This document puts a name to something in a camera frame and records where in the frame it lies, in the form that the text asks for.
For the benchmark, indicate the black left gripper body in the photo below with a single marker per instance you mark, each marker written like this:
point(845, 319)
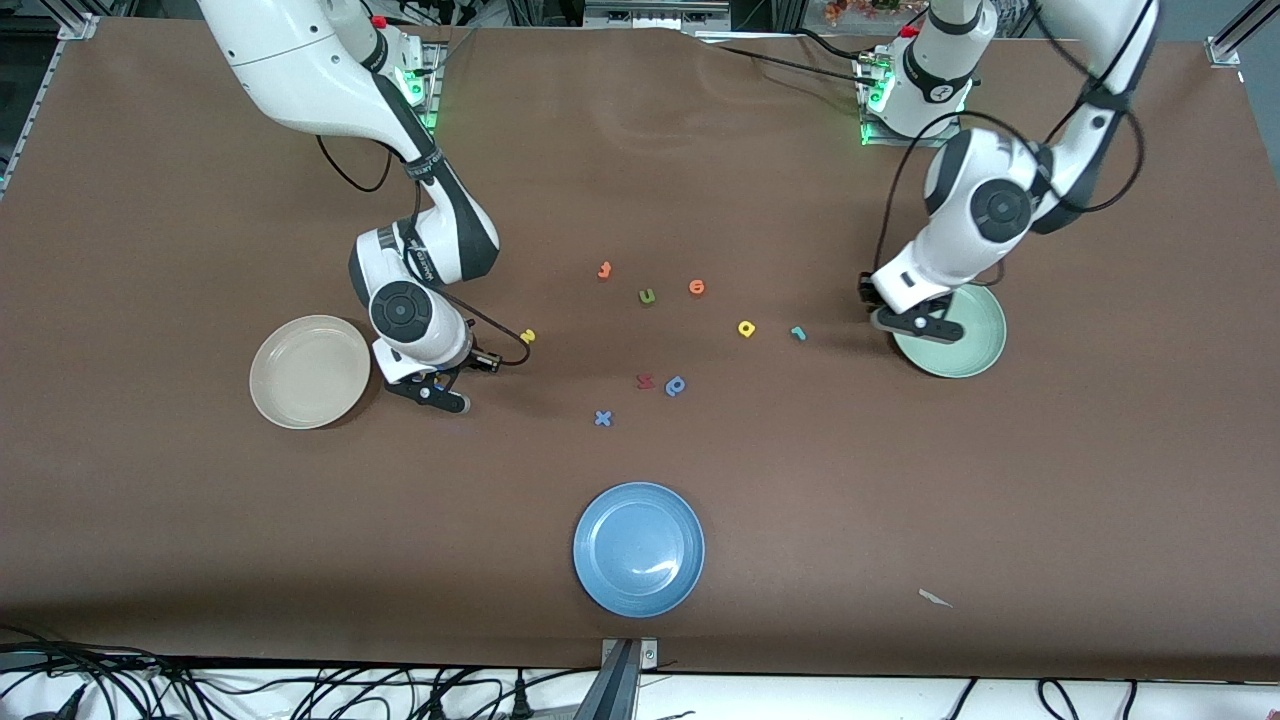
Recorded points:
point(866, 291)

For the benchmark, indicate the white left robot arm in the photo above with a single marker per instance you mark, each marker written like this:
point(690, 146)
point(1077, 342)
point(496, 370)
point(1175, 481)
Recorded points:
point(960, 240)

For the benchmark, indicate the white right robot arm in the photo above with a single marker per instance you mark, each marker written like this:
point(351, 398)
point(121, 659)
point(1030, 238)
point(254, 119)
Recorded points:
point(300, 70)

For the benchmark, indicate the pale green round plate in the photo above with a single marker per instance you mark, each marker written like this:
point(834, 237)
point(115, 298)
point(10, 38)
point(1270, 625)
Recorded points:
point(975, 340)

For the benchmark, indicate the beige brown round plate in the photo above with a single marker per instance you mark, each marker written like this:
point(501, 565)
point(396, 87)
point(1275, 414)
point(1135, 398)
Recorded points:
point(310, 375)

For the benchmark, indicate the blue foam letter p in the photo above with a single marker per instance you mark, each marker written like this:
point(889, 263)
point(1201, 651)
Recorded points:
point(682, 386)

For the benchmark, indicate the blue round plate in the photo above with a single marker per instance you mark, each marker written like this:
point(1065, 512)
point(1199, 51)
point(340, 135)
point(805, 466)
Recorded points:
point(638, 550)

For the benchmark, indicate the orange leaf decoration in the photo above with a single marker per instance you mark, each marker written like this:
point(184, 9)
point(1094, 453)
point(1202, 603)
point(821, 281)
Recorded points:
point(850, 10)

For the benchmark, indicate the white paper scrap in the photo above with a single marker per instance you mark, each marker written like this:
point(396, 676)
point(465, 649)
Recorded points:
point(933, 598)

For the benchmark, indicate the brown table cover mat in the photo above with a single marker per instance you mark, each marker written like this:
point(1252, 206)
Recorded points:
point(200, 520)

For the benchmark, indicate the grey metal box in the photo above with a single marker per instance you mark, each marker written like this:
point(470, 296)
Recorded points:
point(650, 15)

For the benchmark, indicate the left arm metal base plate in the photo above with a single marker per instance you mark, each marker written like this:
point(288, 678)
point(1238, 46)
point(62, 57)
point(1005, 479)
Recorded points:
point(900, 142)

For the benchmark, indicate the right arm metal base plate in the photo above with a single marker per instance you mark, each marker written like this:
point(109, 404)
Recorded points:
point(435, 90)

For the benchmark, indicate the metal camera stand bracket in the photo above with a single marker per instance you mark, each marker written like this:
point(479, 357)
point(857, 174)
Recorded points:
point(625, 665)

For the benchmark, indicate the aluminium frame rail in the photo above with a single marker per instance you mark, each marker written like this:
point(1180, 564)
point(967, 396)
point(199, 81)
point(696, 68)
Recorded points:
point(1225, 45)
point(78, 25)

